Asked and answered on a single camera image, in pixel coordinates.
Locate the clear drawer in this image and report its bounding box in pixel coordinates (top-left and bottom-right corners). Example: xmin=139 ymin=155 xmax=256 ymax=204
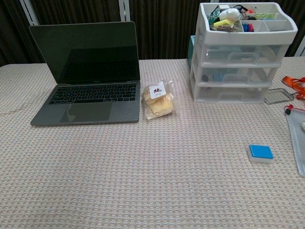
xmin=196 ymin=84 xmax=271 ymax=104
xmin=199 ymin=65 xmax=278 ymax=86
xmin=201 ymin=43 xmax=286 ymax=66

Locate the blue topped white block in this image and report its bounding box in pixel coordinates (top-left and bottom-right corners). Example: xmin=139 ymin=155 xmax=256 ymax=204
xmin=247 ymin=144 xmax=274 ymax=164

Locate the grey open laptop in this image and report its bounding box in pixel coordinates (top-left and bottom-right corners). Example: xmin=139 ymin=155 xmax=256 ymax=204
xmin=29 ymin=21 xmax=141 ymax=126

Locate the teal cardboard box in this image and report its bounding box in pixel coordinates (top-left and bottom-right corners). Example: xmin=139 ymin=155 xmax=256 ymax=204
xmin=187 ymin=35 xmax=196 ymax=65

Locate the bagged bread with white label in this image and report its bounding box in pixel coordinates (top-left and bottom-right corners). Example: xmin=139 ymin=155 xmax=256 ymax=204
xmin=142 ymin=80 xmax=180 ymax=120

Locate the beige woven tablecloth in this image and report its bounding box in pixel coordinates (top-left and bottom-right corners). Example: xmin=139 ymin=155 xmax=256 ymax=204
xmin=0 ymin=56 xmax=305 ymax=229

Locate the black pleated curtain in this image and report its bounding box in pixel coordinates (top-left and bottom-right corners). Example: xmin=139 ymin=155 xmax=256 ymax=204
xmin=0 ymin=0 xmax=305 ymax=67

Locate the brown snack packet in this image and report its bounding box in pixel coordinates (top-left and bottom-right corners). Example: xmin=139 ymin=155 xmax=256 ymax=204
xmin=215 ymin=25 xmax=240 ymax=32

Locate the green patterned card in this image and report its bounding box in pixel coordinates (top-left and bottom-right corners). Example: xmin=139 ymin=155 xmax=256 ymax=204
xmin=207 ymin=6 xmax=221 ymax=23

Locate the white crumpled wad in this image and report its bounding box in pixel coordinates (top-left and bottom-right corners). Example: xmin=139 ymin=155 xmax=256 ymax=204
xmin=219 ymin=8 xmax=241 ymax=21

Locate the clear mesh pouch red zipper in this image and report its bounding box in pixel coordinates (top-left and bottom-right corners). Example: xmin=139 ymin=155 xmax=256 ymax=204
xmin=284 ymin=104 xmax=305 ymax=177

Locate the green blue patterned packet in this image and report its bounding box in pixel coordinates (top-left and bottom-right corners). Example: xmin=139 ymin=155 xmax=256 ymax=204
xmin=254 ymin=13 xmax=278 ymax=20

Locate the white metal partition post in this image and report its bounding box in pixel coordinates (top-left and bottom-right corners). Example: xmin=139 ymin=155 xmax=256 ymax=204
xmin=296 ymin=35 xmax=305 ymax=57
xmin=19 ymin=0 xmax=40 ymax=26
xmin=118 ymin=0 xmax=131 ymax=23

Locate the white plastic drawer organizer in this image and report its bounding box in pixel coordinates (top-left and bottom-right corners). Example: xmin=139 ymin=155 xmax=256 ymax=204
xmin=190 ymin=2 xmax=299 ymax=104

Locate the metal key ring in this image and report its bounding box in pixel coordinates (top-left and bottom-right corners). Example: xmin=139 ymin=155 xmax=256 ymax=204
xmin=264 ymin=87 xmax=290 ymax=104

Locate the orange lanyard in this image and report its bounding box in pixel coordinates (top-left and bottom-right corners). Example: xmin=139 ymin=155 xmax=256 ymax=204
xmin=282 ymin=76 xmax=305 ymax=100

